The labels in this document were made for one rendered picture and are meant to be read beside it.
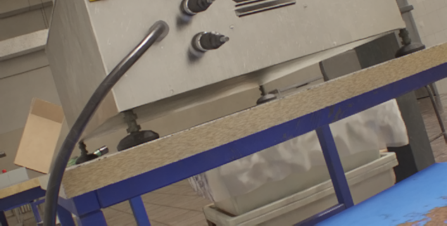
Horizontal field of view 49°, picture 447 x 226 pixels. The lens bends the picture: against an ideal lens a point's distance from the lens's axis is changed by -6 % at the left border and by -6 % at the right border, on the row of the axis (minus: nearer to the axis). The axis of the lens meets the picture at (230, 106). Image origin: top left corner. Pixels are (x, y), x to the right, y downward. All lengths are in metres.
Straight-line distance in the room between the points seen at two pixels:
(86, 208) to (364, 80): 0.36
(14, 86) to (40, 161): 8.75
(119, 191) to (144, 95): 0.12
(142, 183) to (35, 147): 1.87
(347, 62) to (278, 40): 2.34
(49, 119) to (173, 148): 1.98
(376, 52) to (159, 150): 1.47
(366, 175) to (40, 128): 1.49
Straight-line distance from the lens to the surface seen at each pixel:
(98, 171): 0.50
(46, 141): 2.46
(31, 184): 1.71
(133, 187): 0.61
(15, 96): 11.14
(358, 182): 1.66
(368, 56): 1.93
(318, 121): 0.71
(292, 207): 1.57
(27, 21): 11.51
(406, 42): 0.88
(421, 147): 1.97
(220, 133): 0.53
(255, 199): 1.57
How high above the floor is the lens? 0.75
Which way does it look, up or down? 1 degrees up
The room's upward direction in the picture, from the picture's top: 18 degrees counter-clockwise
